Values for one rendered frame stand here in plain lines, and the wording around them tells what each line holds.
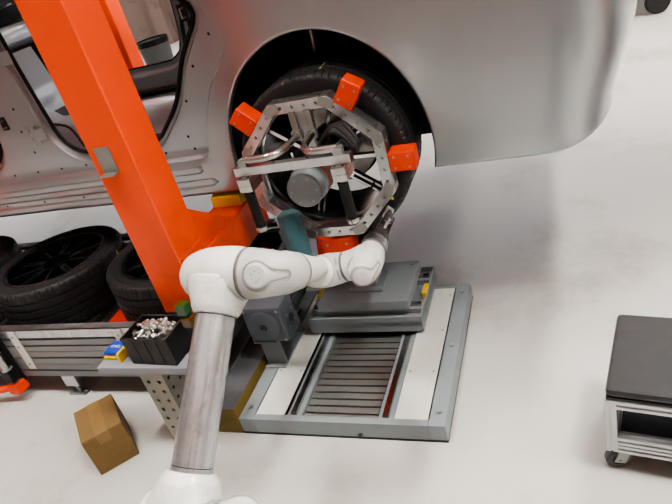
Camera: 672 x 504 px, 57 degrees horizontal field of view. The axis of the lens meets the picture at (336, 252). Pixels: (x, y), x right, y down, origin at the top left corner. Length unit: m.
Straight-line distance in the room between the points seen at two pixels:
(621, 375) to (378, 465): 0.85
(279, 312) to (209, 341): 0.87
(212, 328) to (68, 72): 0.93
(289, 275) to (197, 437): 0.44
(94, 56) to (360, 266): 1.01
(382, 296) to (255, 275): 1.19
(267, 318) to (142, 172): 0.74
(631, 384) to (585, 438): 0.38
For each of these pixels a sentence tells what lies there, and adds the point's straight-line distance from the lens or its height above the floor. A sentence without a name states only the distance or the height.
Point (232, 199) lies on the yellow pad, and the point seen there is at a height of 0.71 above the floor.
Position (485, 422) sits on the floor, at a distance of 2.28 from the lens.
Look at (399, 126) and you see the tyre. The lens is 2.17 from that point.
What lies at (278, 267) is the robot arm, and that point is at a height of 0.97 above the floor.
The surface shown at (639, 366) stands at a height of 0.34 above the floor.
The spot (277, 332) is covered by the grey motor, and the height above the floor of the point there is 0.30.
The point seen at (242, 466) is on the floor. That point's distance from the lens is 2.41.
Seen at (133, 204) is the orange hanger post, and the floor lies 0.98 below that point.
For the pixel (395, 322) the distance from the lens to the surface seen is 2.54.
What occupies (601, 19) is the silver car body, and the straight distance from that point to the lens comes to 2.16.
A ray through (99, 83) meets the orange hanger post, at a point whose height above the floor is 1.37.
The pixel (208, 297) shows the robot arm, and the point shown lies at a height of 0.92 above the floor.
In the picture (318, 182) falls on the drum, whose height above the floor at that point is 0.87.
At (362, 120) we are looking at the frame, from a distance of 2.10.
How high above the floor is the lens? 1.66
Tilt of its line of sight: 29 degrees down
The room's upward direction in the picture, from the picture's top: 17 degrees counter-clockwise
